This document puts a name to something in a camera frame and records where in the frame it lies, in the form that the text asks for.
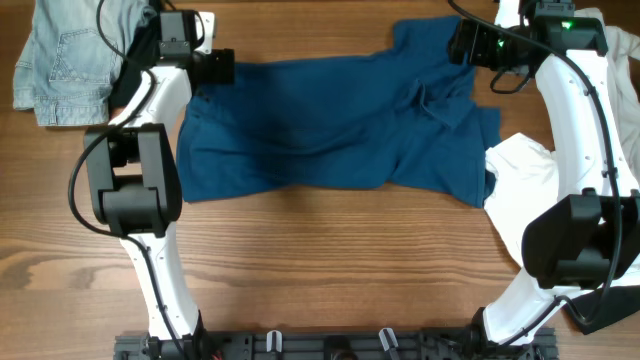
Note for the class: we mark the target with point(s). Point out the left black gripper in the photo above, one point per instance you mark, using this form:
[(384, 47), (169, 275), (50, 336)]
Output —
[(224, 65)]

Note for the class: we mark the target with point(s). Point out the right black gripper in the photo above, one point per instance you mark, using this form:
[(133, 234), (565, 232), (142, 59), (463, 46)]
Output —
[(482, 51)]

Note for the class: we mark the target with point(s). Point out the dark blue polo shirt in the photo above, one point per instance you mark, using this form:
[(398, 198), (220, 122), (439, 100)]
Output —
[(403, 115)]

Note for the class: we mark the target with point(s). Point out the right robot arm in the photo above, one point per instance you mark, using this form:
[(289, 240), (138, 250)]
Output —
[(581, 251)]

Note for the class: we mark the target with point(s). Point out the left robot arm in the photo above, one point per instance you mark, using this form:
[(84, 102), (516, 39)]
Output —
[(135, 188)]

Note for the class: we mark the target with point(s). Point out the black folded garment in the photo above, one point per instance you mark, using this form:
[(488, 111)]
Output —
[(144, 52)]

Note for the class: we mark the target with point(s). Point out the white t-shirt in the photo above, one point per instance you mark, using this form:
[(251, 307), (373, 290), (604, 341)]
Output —
[(531, 179)]

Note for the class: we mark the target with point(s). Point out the light blue denim jeans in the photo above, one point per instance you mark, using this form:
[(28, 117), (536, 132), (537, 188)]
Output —
[(70, 61)]

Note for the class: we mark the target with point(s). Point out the black garment under pile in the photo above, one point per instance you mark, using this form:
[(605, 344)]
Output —
[(621, 303)]

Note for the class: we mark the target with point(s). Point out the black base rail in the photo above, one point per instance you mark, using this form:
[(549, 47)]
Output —
[(428, 344)]

